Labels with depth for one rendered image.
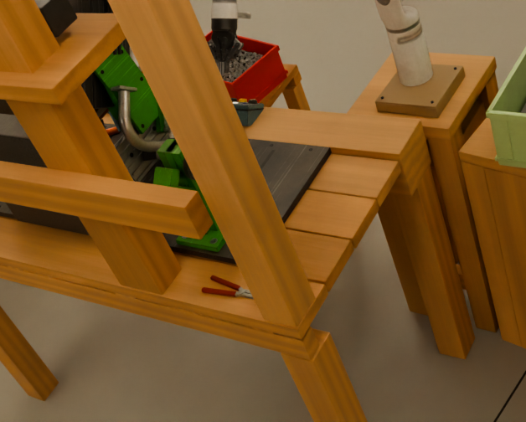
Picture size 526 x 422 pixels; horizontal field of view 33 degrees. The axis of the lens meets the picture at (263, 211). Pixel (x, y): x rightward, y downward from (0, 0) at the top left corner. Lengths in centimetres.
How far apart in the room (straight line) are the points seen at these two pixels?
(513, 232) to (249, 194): 99
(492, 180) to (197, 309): 84
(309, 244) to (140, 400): 128
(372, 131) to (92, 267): 81
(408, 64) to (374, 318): 101
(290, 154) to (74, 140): 69
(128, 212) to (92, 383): 159
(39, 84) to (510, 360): 174
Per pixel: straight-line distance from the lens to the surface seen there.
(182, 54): 153
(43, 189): 201
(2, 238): 265
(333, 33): 461
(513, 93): 234
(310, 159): 233
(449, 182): 252
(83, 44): 182
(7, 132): 232
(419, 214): 246
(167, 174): 207
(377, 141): 231
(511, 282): 269
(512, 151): 227
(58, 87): 174
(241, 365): 314
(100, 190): 188
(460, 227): 264
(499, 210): 247
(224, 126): 164
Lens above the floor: 230
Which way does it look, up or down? 39 degrees down
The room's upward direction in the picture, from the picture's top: 24 degrees counter-clockwise
